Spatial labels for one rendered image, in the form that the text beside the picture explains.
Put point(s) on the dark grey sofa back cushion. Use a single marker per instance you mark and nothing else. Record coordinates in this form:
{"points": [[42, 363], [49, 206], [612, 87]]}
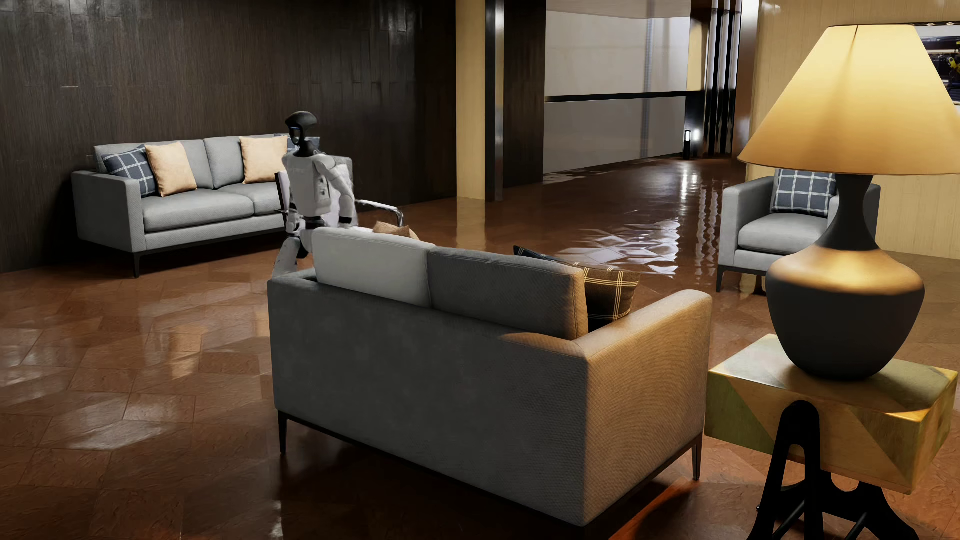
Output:
{"points": [[502, 291]]}

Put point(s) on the light grey sofa back cushion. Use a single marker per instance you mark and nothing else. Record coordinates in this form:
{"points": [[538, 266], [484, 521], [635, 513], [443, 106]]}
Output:
{"points": [[371, 264]]}

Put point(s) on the large grey fabric sofa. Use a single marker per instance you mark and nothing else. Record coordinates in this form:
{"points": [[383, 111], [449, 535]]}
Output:
{"points": [[450, 390]]}

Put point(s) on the grey sofa with black legs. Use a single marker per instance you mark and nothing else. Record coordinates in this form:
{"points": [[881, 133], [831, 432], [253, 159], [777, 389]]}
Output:
{"points": [[187, 210]]}

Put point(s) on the small tan pillow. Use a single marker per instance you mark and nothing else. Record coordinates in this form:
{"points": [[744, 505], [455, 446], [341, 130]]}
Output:
{"points": [[394, 230]]}

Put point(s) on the dark brown plaid pillow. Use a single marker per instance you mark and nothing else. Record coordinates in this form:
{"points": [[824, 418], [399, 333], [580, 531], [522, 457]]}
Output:
{"points": [[611, 292]]}

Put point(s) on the white humanoid robot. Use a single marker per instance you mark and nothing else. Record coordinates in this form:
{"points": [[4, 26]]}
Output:
{"points": [[309, 187]]}

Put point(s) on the small black floor light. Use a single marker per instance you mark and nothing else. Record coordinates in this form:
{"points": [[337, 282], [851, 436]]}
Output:
{"points": [[686, 144]]}

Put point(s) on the tan square pillow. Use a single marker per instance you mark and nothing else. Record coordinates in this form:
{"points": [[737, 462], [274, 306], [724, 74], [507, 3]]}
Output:
{"points": [[171, 169], [262, 159]]}

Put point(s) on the grey armchair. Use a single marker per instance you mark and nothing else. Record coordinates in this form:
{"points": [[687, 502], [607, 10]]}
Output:
{"points": [[780, 232]]}

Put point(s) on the dark round lamp base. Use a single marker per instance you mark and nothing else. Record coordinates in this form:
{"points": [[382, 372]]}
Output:
{"points": [[844, 307]]}

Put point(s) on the cream conical lamp shade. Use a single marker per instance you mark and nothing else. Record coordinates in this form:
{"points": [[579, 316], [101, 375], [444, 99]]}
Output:
{"points": [[855, 105]]}

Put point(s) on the gold side table black legs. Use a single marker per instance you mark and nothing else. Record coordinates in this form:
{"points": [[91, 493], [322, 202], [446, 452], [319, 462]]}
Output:
{"points": [[862, 427]]}

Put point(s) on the framed wall picture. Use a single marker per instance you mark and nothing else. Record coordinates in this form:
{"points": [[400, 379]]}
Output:
{"points": [[943, 60]]}

